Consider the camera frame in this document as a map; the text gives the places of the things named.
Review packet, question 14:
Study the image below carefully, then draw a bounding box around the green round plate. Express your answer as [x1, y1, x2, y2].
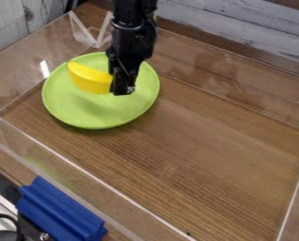
[41, 62, 160, 129]

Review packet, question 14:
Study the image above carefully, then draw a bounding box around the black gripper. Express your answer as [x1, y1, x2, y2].
[107, 0, 159, 96]

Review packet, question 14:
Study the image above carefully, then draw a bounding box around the yellow toy banana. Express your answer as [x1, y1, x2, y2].
[67, 60, 113, 94]

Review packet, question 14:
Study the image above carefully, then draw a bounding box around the clear acrylic enclosure wall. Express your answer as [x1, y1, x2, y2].
[0, 117, 198, 241]

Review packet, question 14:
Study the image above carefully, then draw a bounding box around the blue plastic block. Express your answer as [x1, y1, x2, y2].
[16, 176, 108, 241]

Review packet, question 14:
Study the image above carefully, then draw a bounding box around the clear acrylic triangle bracket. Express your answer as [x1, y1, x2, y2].
[69, 11, 112, 49]

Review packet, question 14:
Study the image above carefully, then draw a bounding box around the black cable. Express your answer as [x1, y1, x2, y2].
[0, 212, 21, 241]

